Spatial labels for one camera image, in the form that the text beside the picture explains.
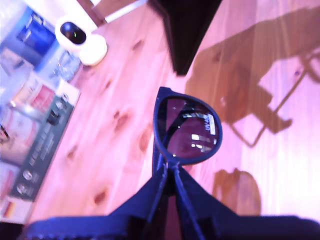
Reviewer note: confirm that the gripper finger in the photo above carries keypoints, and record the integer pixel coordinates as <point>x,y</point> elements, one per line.
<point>197,205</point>
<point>190,30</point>
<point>147,205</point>

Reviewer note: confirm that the black sunglasses with sticker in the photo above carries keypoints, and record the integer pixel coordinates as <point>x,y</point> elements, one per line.
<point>195,130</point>

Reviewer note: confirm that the brown wooden chair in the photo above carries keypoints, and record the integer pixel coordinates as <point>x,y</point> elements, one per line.
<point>97,15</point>

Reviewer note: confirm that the green and white can tray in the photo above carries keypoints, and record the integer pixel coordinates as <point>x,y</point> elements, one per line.
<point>50,140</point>

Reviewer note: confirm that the silver tin can framed label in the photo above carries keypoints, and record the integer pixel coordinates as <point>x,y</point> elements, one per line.
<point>8,180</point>

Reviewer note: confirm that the silver tin can black logo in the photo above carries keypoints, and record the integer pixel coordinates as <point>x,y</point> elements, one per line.
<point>20,135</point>

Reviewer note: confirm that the silver tin can red label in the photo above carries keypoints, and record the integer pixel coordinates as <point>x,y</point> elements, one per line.
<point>42,96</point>

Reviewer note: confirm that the large clear water bottle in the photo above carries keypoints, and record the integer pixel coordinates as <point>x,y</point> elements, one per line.
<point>37,40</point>

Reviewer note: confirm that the small white round camera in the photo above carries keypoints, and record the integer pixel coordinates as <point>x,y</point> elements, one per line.
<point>93,52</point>

